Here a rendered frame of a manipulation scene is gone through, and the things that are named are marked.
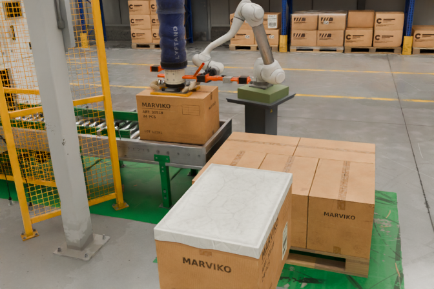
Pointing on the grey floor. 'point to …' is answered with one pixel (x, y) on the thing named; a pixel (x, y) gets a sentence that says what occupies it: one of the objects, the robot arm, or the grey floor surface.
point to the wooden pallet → (359, 267)
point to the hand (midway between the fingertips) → (204, 77)
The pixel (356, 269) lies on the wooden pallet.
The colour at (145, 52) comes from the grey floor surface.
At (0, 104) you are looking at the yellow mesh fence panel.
